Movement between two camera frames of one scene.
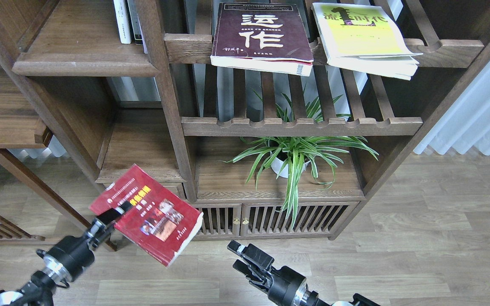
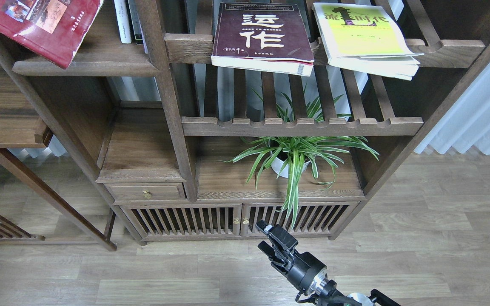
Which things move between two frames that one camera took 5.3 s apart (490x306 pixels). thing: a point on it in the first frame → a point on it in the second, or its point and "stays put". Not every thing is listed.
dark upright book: [132, 5] stays put
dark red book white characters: [269, 37] stays put
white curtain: [484, 114] stays put
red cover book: [161, 221] → [52, 29]
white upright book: [122, 21] stays put
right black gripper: [289, 287] → [305, 267]
